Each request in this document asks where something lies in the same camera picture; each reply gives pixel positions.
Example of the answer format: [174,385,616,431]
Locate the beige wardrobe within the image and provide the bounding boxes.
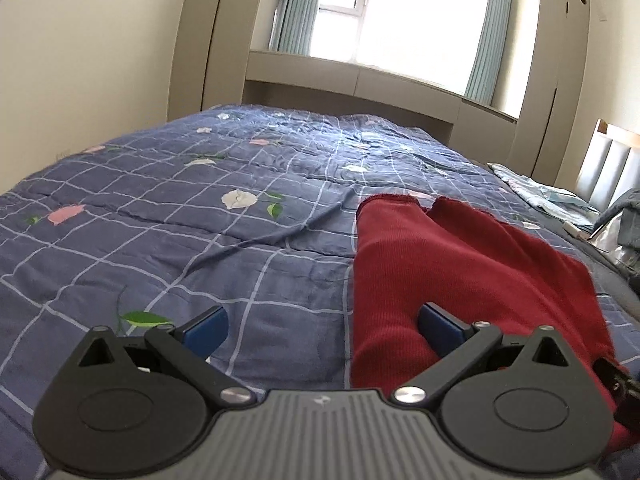
[510,0,592,189]
[167,0,273,122]

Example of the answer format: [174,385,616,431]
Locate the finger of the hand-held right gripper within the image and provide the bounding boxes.
[594,356,640,428]

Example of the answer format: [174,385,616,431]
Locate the red knit garment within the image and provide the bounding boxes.
[350,192,640,448]

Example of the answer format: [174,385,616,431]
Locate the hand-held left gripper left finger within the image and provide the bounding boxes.
[74,305,253,406]

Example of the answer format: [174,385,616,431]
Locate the blue-grey curtain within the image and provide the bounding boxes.
[270,0,328,57]
[464,0,516,104]

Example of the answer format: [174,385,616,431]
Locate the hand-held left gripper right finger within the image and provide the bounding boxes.
[392,302,574,404]

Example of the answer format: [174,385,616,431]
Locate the dark grey cloth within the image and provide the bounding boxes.
[592,190,640,250]

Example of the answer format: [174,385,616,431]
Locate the beige window cabinet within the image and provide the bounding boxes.
[242,50,520,147]

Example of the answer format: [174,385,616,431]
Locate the padded wooden headboard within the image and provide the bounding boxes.
[575,119,640,211]

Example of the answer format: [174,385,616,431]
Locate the light blue floral cloth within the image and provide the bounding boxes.
[487,162,601,223]

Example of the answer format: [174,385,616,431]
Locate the grey clothing heap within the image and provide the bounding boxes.
[587,209,640,283]

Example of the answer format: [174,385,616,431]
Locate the blue plaid floral quilt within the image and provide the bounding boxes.
[0,104,632,480]

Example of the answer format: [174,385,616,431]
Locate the window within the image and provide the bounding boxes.
[310,0,493,97]

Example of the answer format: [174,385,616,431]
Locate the light blue folded garment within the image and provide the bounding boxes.
[542,186,597,212]

